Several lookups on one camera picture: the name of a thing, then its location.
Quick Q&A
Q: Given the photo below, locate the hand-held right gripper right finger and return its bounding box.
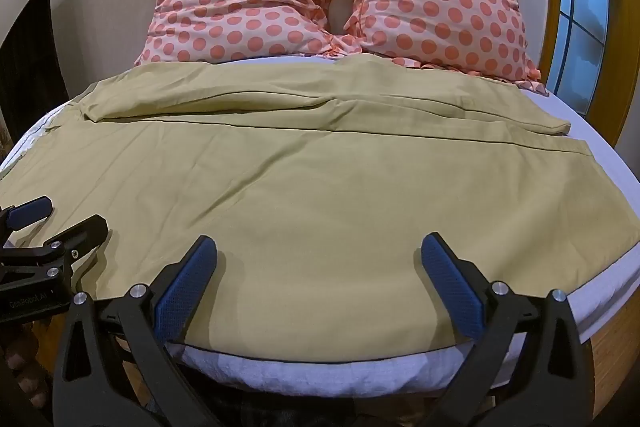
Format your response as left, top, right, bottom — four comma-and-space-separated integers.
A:
420, 232, 597, 427

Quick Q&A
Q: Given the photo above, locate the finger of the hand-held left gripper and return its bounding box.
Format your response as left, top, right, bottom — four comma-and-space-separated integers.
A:
0, 214, 109, 288
0, 195, 54, 235

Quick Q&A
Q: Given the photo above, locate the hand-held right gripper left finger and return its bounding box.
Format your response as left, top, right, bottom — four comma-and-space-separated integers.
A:
52, 234, 221, 427

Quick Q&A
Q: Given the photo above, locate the olive yellow bed sheet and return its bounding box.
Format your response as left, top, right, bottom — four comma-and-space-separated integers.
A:
0, 57, 640, 354

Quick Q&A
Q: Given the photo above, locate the person's left hand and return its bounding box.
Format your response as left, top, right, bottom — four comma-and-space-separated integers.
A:
4, 329, 43, 393

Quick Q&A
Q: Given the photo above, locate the dark wooden panel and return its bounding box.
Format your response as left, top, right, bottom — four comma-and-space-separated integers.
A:
0, 0, 70, 145

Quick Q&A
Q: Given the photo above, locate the bed with white sheet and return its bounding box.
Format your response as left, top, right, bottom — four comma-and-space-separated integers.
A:
0, 54, 640, 400

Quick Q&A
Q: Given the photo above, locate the wooden framed window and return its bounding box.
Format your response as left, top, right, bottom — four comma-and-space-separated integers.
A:
452, 0, 640, 148

